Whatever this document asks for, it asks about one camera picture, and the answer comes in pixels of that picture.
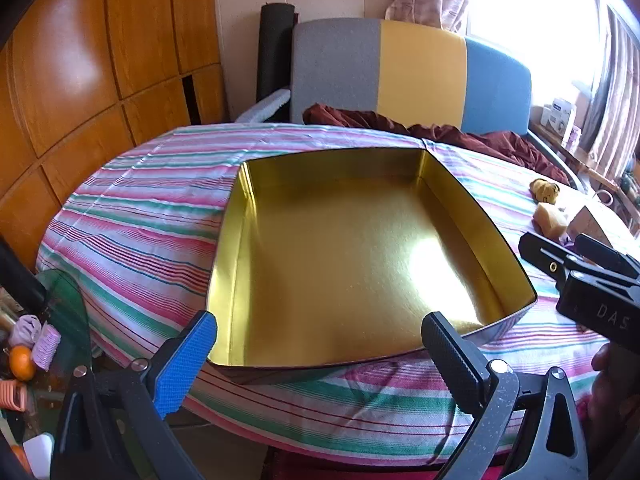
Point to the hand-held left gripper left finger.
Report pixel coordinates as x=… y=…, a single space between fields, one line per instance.
x=182 y=365

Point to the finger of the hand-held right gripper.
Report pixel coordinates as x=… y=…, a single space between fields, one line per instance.
x=545 y=257
x=607 y=255

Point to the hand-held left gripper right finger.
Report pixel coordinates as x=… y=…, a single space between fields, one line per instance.
x=452 y=355

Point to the small paper carton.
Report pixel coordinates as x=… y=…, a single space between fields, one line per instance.
x=595 y=225

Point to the yellow striped sock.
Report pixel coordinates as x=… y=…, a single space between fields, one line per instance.
x=544 y=191

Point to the maroon tin box gold inside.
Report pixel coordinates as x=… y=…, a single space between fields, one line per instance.
x=350 y=260

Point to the person's right hand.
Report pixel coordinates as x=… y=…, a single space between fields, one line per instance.
x=605 y=362

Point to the beige sponge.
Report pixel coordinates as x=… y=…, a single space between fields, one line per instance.
x=550 y=220

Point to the wooden side table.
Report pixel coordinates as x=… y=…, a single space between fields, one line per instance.
x=590 y=165

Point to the dark red cloth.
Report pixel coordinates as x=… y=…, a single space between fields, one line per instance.
x=500 y=147

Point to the small purple jar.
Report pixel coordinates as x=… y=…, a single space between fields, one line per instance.
x=574 y=137

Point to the glass side table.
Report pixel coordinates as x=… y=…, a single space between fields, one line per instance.
x=65 y=310

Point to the pink hair roller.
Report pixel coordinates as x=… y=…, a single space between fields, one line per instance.
x=46 y=350

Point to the white printed box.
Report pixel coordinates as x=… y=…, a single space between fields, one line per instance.
x=559 y=115

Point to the striped tablecloth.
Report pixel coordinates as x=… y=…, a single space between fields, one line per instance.
x=150 y=220

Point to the orange fruit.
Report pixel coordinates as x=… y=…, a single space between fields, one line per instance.
x=21 y=363

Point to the window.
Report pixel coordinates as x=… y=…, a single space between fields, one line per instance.
x=530 y=5

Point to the grey yellow blue chair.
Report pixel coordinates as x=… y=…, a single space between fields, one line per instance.
x=340 y=65

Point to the wooden wardrobe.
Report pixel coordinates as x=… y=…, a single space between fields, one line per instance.
x=75 y=85

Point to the black rolled mat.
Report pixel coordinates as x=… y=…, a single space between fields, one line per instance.
x=272 y=50

